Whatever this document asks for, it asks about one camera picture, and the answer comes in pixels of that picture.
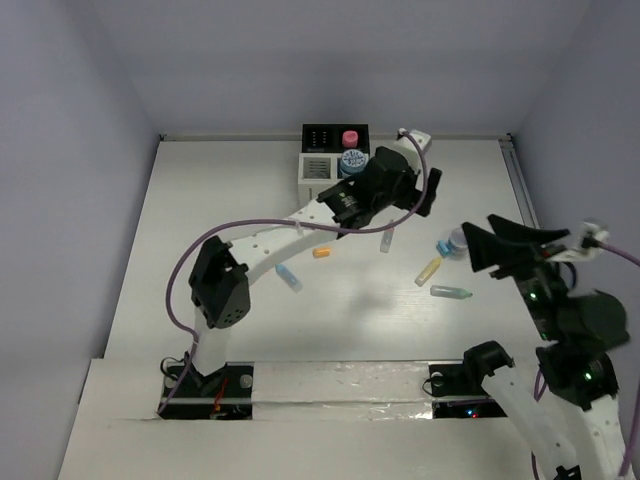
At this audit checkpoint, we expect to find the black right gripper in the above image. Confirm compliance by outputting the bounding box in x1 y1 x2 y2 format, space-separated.
460 210 568 336

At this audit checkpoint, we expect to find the clear jar of blue pins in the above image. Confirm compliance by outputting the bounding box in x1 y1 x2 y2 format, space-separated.
447 227 468 259

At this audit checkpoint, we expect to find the yellow highlighter marker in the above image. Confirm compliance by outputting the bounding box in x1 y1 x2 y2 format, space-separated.
414 256 442 287

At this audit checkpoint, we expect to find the pink-capped tube of crayons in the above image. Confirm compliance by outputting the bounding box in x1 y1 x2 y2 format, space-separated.
341 130 359 149

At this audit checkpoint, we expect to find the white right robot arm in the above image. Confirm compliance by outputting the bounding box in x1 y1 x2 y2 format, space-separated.
460 215 638 479

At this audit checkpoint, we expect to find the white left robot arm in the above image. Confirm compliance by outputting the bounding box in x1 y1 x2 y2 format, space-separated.
186 133 442 395

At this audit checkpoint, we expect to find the orange highlighter marker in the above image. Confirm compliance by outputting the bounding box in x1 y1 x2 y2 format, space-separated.
379 228 395 253

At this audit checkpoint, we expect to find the green highlighter marker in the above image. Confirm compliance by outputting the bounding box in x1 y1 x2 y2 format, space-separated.
430 285 473 300

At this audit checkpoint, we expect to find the white slotted organizer box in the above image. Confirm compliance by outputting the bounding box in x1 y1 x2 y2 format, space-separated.
297 152 344 207

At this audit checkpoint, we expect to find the black slotted organizer box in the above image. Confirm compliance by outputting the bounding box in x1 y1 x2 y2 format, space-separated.
301 123 370 154

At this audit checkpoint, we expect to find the orange marker cap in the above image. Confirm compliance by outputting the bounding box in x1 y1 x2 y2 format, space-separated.
312 246 332 259

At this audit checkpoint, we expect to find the blue highlighter marker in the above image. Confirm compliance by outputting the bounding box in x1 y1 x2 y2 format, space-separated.
275 264 303 293

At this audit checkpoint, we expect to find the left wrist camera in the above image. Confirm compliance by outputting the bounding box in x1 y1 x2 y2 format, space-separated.
391 128 432 170

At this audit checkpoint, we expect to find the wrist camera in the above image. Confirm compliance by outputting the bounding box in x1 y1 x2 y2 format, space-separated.
548 219 610 263
391 128 432 170

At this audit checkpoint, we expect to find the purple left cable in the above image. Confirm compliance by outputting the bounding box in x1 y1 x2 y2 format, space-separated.
157 130 434 416

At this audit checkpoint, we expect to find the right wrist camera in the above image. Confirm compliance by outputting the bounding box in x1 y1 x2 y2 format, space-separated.
548 219 610 263

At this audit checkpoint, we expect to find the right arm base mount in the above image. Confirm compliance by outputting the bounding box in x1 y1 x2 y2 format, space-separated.
422 363 506 419

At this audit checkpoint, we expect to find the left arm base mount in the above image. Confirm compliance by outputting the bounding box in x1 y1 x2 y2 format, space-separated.
158 357 254 420

